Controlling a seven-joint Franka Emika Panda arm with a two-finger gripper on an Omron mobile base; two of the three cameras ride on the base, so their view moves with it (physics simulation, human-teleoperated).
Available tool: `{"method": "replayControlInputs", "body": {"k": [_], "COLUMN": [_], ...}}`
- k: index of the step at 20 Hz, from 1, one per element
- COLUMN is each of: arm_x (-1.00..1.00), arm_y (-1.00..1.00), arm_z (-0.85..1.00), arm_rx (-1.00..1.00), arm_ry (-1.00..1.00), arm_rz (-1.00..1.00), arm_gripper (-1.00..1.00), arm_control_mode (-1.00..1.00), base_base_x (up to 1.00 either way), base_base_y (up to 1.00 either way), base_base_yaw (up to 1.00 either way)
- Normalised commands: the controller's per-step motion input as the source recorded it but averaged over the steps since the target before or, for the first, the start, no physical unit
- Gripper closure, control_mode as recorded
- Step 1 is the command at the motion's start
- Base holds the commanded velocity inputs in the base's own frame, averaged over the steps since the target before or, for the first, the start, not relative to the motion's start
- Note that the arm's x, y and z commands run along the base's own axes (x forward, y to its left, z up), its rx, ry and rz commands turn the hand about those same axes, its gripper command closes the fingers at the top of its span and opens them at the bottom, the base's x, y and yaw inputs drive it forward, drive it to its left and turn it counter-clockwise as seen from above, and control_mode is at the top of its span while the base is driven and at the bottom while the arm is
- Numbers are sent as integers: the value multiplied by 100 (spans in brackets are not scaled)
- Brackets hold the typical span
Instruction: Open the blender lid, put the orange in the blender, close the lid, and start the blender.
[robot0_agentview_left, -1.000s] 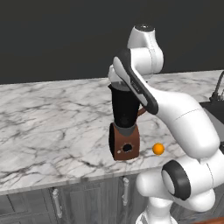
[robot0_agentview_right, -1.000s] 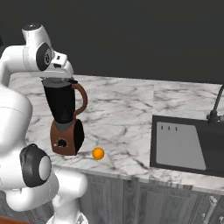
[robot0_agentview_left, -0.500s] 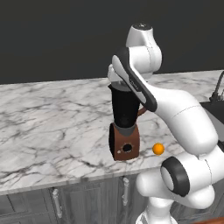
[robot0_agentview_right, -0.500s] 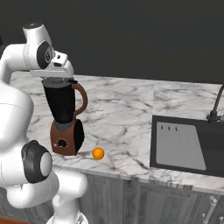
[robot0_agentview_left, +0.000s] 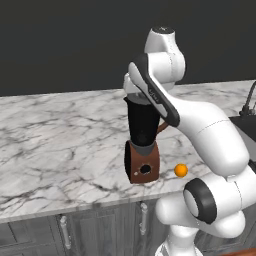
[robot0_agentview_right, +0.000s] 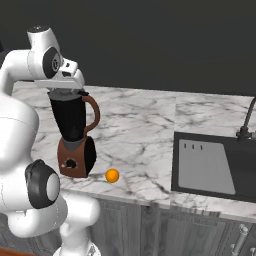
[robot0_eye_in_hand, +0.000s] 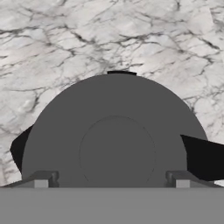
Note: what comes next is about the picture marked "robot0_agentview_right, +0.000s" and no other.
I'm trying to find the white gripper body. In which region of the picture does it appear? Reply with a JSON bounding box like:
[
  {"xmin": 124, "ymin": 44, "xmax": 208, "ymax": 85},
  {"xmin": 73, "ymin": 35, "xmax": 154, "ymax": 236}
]
[{"xmin": 33, "ymin": 68, "xmax": 86, "ymax": 91}]

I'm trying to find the dark grey blender lid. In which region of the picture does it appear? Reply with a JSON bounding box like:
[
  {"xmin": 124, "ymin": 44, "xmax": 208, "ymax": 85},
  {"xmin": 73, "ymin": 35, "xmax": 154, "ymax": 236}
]
[{"xmin": 47, "ymin": 88, "xmax": 90, "ymax": 101}]

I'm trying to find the brown and black blender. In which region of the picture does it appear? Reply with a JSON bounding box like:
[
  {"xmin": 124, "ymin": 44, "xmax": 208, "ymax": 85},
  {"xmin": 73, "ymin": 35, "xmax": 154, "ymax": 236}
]
[{"xmin": 47, "ymin": 89, "xmax": 101, "ymax": 179}]

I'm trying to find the orange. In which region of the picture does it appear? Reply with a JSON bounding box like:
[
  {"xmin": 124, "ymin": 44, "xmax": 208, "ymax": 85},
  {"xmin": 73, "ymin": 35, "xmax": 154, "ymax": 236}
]
[{"xmin": 105, "ymin": 168, "xmax": 121, "ymax": 184}]

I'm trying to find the grey wooden cupboard door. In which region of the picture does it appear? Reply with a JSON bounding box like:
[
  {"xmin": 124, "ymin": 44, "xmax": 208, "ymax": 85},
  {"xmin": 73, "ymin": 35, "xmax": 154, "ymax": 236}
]
[
  {"xmin": 88, "ymin": 196, "xmax": 144, "ymax": 256},
  {"xmin": 218, "ymin": 219, "xmax": 256, "ymax": 256},
  {"xmin": 159, "ymin": 208, "xmax": 232, "ymax": 256}
]

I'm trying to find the black sink with grey basin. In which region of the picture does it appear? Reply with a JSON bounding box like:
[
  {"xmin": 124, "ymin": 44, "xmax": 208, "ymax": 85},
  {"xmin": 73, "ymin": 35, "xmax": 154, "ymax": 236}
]
[{"xmin": 170, "ymin": 130, "xmax": 256, "ymax": 204}]

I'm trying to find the dark metal tap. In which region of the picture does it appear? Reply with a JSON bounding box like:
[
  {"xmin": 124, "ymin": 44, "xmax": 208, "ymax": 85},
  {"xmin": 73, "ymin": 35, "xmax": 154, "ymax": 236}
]
[{"xmin": 235, "ymin": 96, "xmax": 256, "ymax": 143}]

